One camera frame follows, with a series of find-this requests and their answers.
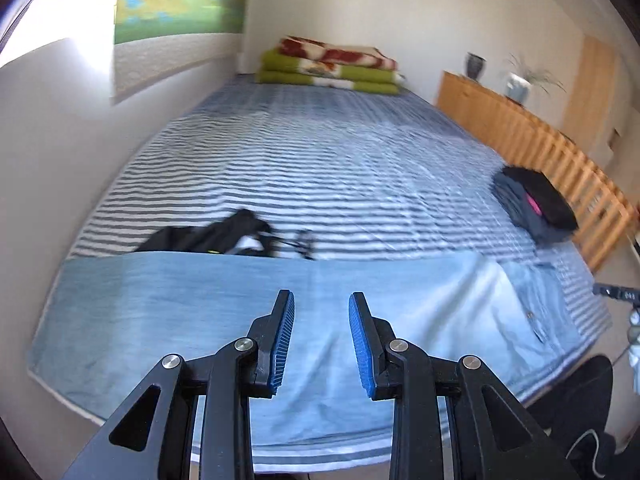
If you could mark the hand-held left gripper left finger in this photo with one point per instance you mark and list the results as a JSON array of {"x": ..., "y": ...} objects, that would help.
[{"x": 280, "y": 340}]

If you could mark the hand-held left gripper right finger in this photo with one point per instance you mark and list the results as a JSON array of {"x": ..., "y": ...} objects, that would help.
[{"x": 362, "y": 350}]

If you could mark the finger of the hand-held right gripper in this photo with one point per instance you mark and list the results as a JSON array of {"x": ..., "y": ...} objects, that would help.
[{"x": 617, "y": 293}]

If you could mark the light blue denim jeans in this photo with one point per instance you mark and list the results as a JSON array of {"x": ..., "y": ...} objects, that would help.
[{"x": 150, "y": 300}]

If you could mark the person's right hand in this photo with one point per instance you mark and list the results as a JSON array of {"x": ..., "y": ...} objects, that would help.
[{"x": 635, "y": 335}]

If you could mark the stack of folded dark clothes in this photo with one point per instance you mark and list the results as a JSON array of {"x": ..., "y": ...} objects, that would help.
[{"x": 542, "y": 237}]

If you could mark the folded black garment pink label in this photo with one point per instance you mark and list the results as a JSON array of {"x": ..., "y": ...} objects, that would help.
[{"x": 550, "y": 205}]

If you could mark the person's dark trouser leg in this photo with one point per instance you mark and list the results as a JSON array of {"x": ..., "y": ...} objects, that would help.
[{"x": 575, "y": 400}]

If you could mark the crumpled black garment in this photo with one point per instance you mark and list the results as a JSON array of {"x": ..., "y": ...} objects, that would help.
[{"x": 200, "y": 240}]

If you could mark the blue white striped bedcover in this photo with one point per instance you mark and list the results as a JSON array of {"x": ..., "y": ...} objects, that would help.
[{"x": 325, "y": 170}]

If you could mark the light wooden door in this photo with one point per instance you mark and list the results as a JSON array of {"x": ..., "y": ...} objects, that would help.
[{"x": 592, "y": 90}]

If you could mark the potted plant white pot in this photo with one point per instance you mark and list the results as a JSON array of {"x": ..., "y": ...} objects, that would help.
[{"x": 517, "y": 87}]

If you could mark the folded green floral blanket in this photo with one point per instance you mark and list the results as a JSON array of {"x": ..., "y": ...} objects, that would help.
[{"x": 320, "y": 77}]

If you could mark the dark grey vase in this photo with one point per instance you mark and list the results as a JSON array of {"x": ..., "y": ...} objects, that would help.
[{"x": 476, "y": 65}]

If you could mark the wooden slatted bed rail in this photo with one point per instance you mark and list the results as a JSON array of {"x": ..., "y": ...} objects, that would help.
[{"x": 525, "y": 125}]

